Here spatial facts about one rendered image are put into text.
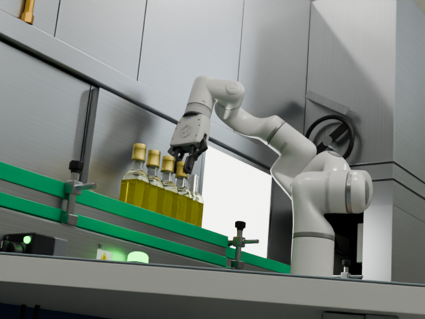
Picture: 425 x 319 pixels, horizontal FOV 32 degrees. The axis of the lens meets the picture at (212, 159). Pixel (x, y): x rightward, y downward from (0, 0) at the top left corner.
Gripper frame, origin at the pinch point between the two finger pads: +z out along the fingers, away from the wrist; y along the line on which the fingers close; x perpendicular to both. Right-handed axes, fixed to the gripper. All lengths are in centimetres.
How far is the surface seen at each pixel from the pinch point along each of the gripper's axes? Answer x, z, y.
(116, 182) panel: -10.0, 9.6, -12.2
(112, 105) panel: -20.1, -8.6, -12.2
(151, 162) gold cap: -12.1, 5.9, 0.4
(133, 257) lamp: -27, 40, 20
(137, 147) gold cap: -18.2, 5.2, 0.4
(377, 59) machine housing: 73, -87, 14
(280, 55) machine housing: 52, -81, -16
